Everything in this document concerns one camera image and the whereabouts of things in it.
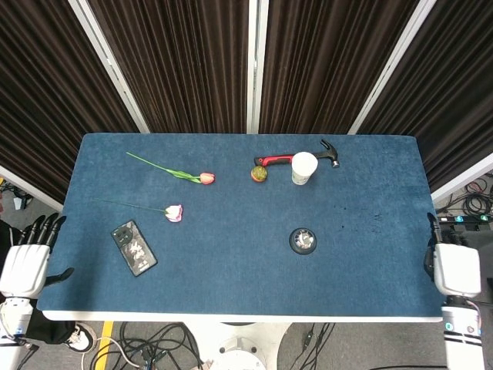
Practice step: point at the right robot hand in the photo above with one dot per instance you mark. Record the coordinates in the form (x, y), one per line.
(458, 271)

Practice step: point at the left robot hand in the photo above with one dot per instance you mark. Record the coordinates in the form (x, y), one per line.
(25, 270)

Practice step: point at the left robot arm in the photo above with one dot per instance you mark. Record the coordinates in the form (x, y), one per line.
(11, 327)

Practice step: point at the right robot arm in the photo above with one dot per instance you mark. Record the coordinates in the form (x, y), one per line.
(462, 333)

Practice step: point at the black power strip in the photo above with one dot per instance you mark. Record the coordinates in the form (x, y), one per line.
(468, 219)

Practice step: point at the black white sneaker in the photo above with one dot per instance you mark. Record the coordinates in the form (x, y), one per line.
(81, 337)

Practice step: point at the black smartphone with patterned case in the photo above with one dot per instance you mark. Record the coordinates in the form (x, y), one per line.
(134, 248)

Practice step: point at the pink white artificial tulip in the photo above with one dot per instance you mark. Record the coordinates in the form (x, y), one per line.
(174, 212)

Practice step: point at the dark brown curtain panel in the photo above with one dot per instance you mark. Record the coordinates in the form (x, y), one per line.
(54, 100)
(181, 65)
(331, 65)
(447, 92)

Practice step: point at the white paper cup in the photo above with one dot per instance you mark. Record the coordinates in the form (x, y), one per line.
(303, 166)

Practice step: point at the orange pink artificial tulip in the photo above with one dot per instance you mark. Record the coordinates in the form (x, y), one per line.
(207, 177)

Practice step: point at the red black claw hammer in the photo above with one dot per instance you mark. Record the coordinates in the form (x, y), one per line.
(274, 159)

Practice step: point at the blue table cloth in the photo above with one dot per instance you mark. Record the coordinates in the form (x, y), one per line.
(239, 231)

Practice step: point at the green orange round fruit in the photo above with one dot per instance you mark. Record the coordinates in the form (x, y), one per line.
(259, 173)

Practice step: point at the white partition frame post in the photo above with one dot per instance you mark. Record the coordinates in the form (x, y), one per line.
(393, 63)
(462, 177)
(257, 65)
(108, 63)
(27, 186)

